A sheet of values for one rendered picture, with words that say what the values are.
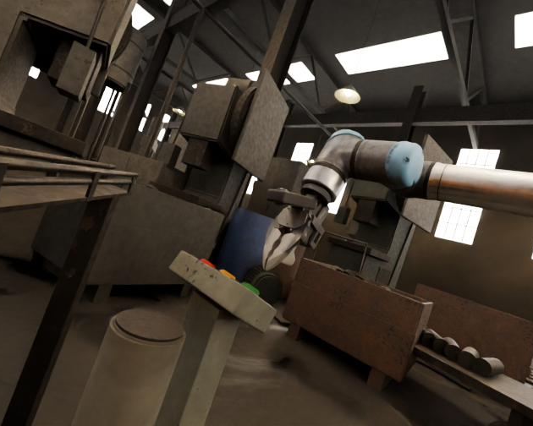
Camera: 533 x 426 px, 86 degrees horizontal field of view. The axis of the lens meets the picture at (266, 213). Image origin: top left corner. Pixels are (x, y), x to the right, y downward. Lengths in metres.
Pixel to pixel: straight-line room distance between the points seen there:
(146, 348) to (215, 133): 3.01
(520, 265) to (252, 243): 9.77
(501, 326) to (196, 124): 3.74
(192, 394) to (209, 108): 3.19
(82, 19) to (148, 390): 2.34
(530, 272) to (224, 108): 10.32
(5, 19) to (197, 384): 2.32
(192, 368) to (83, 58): 1.95
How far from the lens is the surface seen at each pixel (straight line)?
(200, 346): 0.63
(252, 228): 3.07
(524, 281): 11.68
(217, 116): 3.45
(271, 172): 4.98
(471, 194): 0.73
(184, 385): 0.67
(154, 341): 0.48
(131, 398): 0.52
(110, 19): 2.57
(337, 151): 0.68
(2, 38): 2.51
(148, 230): 1.98
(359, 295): 2.19
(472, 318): 3.63
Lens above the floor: 0.72
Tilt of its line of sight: 4 degrees up
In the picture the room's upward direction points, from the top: 19 degrees clockwise
